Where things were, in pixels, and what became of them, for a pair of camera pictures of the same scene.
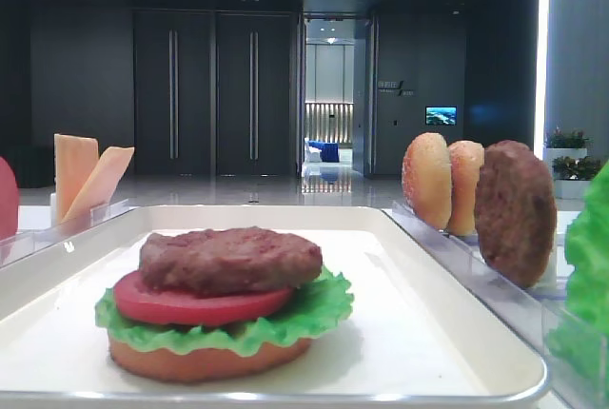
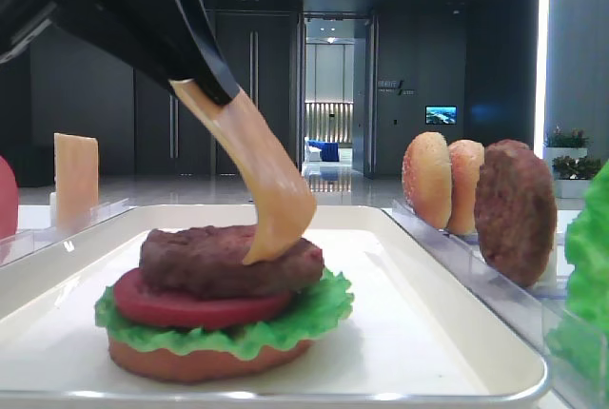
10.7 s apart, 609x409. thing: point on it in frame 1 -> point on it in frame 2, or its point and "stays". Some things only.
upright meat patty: (516, 212) stays
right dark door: (254, 94) stays
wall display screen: (442, 115) stays
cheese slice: (98, 189) -> (281, 199)
